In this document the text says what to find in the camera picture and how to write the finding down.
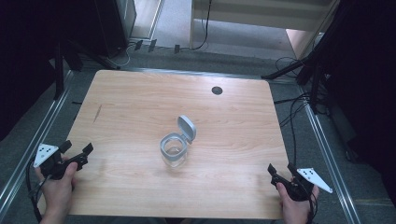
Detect black floor cables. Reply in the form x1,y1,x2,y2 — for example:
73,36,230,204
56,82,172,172
273,55,331,166

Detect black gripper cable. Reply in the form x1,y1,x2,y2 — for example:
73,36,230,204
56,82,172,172
25,159,50,224
305,189,319,224

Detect person's left hand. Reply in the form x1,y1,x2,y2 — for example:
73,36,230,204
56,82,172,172
34,161,78,219

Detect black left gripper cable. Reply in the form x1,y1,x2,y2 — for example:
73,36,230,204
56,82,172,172
25,159,50,224

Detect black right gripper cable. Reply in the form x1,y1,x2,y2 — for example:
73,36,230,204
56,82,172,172
305,189,319,224

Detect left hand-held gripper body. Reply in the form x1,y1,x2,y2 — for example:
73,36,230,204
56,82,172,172
33,143,89,181

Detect black metal stand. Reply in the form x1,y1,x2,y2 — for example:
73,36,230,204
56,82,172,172
261,0,359,115
49,36,120,101

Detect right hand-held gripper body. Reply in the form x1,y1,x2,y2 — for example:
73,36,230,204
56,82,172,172
270,167,333,203

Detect person's right hand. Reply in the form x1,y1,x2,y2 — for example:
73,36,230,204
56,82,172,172
276,182,320,224

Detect glass jar with grey lid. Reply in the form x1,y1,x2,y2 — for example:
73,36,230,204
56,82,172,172
159,115,197,169

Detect white furniture frame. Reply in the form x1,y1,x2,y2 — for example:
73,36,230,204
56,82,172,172
189,0,341,60

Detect black hanging cable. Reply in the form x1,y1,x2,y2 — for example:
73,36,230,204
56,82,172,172
186,0,213,51

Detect silver floor rail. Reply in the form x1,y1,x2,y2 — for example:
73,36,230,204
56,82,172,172
299,88,362,224
0,70,75,211

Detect white floor cable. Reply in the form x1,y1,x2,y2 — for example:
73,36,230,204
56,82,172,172
106,41,138,68

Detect dark cabinet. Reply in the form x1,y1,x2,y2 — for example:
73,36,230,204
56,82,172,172
92,0,138,59

